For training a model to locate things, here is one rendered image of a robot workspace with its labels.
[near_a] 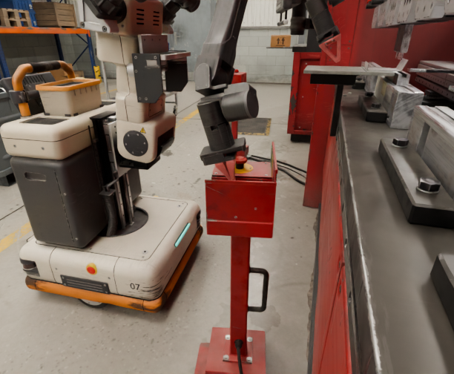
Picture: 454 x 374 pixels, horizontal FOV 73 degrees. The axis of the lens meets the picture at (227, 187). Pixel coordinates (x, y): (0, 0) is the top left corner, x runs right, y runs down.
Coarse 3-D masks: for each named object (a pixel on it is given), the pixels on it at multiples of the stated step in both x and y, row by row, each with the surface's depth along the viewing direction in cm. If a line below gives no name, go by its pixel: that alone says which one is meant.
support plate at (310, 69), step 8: (304, 72) 98; (312, 72) 97; (320, 72) 96; (328, 72) 96; (336, 72) 95; (344, 72) 94; (352, 72) 94; (360, 72) 93; (368, 72) 93; (376, 72) 92; (384, 72) 92; (392, 72) 92
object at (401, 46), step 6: (402, 24) 93; (408, 24) 88; (402, 30) 92; (408, 30) 89; (402, 36) 91; (408, 36) 90; (396, 42) 98; (402, 42) 90; (408, 42) 90; (396, 48) 97; (402, 48) 91; (396, 54) 100; (402, 54) 92
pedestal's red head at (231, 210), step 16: (272, 144) 82; (224, 176) 79; (240, 176) 78; (256, 176) 78; (208, 192) 70; (224, 192) 70; (240, 192) 70; (256, 192) 69; (272, 192) 69; (208, 208) 72; (224, 208) 72; (240, 208) 71; (256, 208) 71; (272, 208) 70; (208, 224) 74; (224, 224) 74; (240, 224) 73; (256, 224) 73; (272, 224) 72
